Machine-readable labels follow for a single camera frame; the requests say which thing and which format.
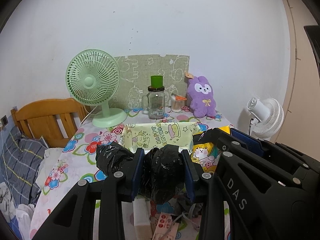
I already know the yellow cartoon snack packet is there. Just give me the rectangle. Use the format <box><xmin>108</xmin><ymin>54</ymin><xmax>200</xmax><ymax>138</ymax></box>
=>
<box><xmin>191</xmin><ymin>126</ymin><xmax>231</xmax><ymax>177</ymax></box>

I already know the black plastic bag roll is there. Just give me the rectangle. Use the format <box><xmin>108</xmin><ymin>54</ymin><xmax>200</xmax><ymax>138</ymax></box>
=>
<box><xmin>95</xmin><ymin>142</ymin><xmax>187</xmax><ymax>205</ymax></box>

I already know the pink tissue pack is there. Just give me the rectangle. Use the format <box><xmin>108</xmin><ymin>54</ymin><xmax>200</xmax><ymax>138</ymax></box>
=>
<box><xmin>152</xmin><ymin>213</ymin><xmax>179</xmax><ymax>240</ymax></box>

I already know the white standing fan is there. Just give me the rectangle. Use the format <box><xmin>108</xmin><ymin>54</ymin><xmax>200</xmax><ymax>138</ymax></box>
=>
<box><xmin>247</xmin><ymin>97</ymin><xmax>284</xmax><ymax>139</ymax></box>

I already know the yellow cartoon fabric storage box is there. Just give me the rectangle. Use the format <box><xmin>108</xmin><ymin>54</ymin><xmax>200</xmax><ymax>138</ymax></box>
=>
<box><xmin>119</xmin><ymin>122</ymin><xmax>201</xmax><ymax>152</ymax></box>

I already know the beige door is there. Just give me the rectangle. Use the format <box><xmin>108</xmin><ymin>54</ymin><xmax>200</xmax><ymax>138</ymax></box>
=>
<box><xmin>274</xmin><ymin>0</ymin><xmax>319</xmax><ymax>159</ymax></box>

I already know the purple plush bunny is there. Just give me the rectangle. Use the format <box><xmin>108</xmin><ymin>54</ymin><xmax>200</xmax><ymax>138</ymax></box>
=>
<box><xmin>187</xmin><ymin>76</ymin><xmax>217</xmax><ymax>118</ymax></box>

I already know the cotton swab jar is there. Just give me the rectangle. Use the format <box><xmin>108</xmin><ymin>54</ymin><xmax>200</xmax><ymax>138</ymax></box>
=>
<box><xmin>171</xmin><ymin>93</ymin><xmax>187</xmax><ymax>113</ymax></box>

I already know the floral tablecloth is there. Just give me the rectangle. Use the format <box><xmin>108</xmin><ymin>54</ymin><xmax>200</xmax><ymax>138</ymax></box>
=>
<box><xmin>29</xmin><ymin>106</ymin><xmax>233</xmax><ymax>239</ymax></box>

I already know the glass mason jar mug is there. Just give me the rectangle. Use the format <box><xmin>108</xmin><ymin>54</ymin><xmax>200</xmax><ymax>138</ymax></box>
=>
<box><xmin>142</xmin><ymin>86</ymin><xmax>165</xmax><ymax>120</ymax></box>

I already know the green plastic cup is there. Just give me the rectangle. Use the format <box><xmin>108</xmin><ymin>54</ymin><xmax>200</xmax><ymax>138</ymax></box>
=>
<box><xmin>150</xmin><ymin>75</ymin><xmax>163</xmax><ymax>89</ymax></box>

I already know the grey plaid pillow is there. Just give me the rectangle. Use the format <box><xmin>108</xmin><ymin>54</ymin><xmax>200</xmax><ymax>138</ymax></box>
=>
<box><xmin>1</xmin><ymin>126</ymin><xmax>48</xmax><ymax>205</ymax></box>

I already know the green cartoon foam mat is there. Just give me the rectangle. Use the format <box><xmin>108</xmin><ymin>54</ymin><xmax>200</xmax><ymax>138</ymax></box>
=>
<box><xmin>109</xmin><ymin>54</ymin><xmax>189</xmax><ymax>109</ymax></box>

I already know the wooden headboard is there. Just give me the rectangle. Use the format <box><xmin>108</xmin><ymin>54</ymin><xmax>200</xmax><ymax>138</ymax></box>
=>
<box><xmin>11</xmin><ymin>98</ymin><xmax>88</xmax><ymax>147</ymax></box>

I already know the green desk fan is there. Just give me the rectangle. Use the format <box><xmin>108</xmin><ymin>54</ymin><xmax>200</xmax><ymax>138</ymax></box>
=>
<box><xmin>66</xmin><ymin>49</ymin><xmax>127</xmax><ymax>128</ymax></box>

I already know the wall power socket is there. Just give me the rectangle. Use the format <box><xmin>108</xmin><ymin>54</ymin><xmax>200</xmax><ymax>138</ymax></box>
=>
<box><xmin>1</xmin><ymin>115</ymin><xmax>8</xmax><ymax>127</ymax></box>

